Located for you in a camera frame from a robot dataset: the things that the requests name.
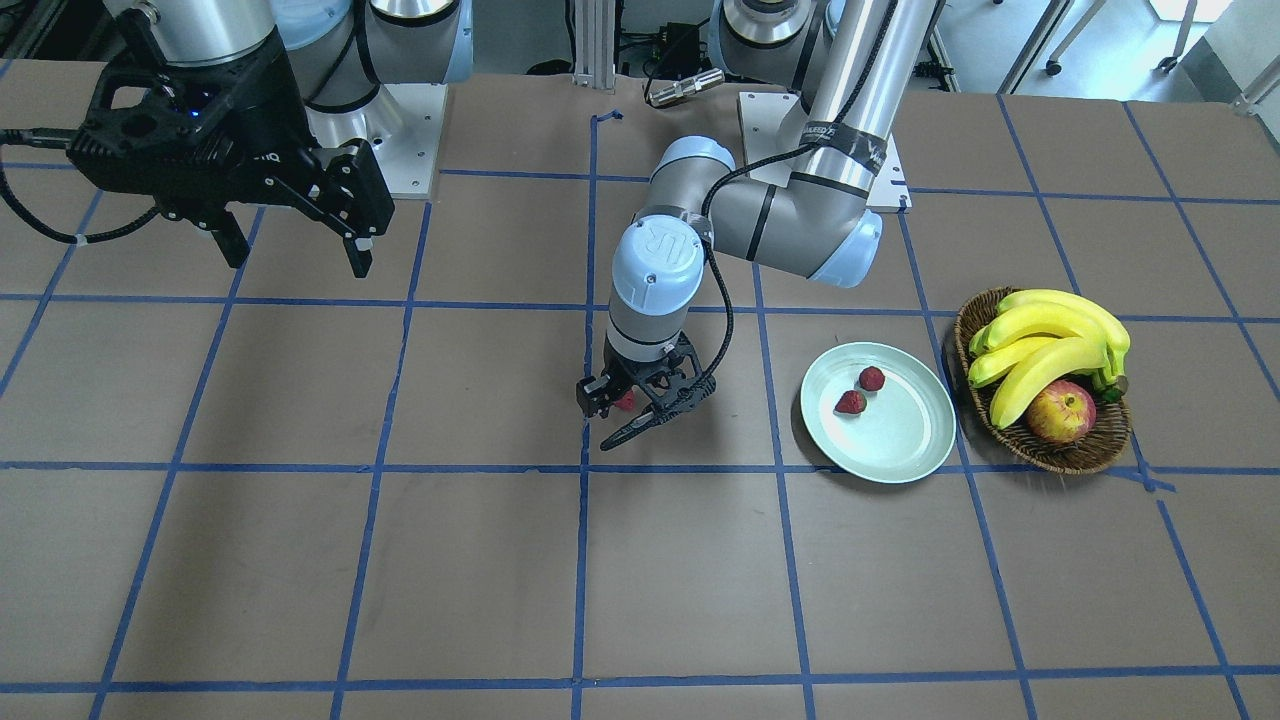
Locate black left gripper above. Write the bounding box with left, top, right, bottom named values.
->
left=576, top=334, right=716, bottom=452

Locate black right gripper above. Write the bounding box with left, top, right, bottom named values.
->
left=67, top=29, right=396, bottom=279

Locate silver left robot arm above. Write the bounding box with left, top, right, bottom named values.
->
left=576, top=1, right=940, bottom=451

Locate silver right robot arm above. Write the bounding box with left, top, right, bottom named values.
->
left=67, top=1, right=474, bottom=278

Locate light green plate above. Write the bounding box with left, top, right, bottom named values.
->
left=799, top=342, right=957, bottom=484

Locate yellow banana bunch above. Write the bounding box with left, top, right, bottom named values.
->
left=955, top=287, right=1132, bottom=430

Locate red apple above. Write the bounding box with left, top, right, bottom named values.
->
left=1023, top=380, right=1097, bottom=445

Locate woven wicker basket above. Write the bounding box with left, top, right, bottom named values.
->
left=943, top=286, right=1133, bottom=475

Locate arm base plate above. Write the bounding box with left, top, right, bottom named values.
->
left=739, top=91, right=913, bottom=214
left=307, top=85, right=451, bottom=200

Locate aluminium frame post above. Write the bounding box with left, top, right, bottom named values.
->
left=566, top=0, right=620, bottom=94

